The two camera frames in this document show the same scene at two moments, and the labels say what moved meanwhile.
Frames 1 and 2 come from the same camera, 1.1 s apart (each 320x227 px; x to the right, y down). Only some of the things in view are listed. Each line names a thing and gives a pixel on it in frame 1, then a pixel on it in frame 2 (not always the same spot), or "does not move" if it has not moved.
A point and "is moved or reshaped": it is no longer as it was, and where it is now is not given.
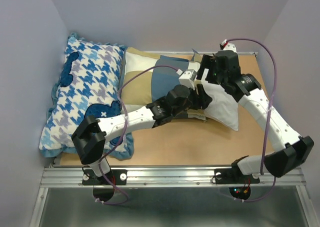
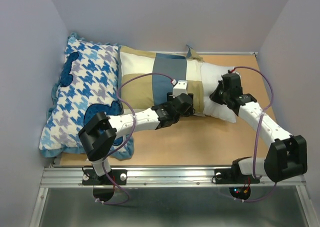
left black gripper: (202, 101) -> (188, 111)
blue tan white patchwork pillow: (144, 78) is moved or reshaped
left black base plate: (118, 176) does not move
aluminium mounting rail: (146, 177) does not move
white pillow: (224, 108) is moved or reshaped
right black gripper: (208, 62) -> (215, 96)
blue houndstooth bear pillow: (89, 83) does not move
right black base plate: (234, 176) does not move
